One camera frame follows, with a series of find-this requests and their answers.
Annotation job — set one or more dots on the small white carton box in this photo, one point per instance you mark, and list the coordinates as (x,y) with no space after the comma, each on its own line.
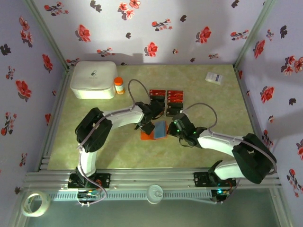
(214,78)

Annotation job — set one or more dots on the clear tape roll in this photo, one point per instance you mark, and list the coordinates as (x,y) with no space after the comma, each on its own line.
(24,208)

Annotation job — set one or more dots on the aluminium corner post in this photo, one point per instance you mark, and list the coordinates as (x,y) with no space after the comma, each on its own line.
(252,35)
(48,35)

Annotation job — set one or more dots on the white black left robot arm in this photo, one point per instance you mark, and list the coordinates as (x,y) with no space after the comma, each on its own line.
(123,117)

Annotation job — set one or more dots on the green circuit board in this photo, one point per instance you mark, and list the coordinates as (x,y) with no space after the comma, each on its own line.
(88,194)
(220,192)

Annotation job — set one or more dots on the orange card holder wallet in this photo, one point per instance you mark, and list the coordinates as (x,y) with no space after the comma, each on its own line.
(161,130)

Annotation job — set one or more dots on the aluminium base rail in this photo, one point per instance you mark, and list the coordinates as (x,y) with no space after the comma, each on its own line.
(151,177)

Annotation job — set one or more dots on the white pill case box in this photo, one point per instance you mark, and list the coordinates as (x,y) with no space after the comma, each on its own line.
(93,80)

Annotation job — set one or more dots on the black VIP card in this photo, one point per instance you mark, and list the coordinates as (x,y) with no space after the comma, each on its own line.
(175,105)
(174,112)
(157,98)

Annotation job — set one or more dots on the white round knob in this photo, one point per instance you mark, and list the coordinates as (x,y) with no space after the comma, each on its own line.
(154,194)

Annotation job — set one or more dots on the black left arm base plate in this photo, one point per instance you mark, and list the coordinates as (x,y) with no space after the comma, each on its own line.
(103,180)

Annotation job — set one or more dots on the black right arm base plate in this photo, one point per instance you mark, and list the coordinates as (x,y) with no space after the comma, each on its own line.
(201,179)

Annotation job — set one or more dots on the aluminium side rail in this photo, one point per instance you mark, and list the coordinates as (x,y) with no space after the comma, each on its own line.
(250,106)
(61,94)

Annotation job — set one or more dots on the orange pill bottle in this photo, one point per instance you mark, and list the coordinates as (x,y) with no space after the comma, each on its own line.
(119,86)

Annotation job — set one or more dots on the red VIP card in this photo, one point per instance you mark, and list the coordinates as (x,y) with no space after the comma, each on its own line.
(175,93)
(175,99)
(157,92)

